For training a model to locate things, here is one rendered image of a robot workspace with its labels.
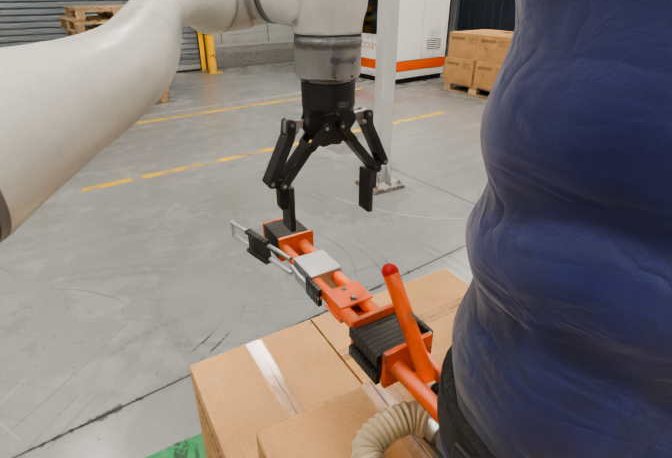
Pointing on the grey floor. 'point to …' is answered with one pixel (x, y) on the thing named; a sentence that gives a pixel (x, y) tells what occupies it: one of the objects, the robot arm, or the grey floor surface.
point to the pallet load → (475, 59)
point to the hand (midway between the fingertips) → (329, 211)
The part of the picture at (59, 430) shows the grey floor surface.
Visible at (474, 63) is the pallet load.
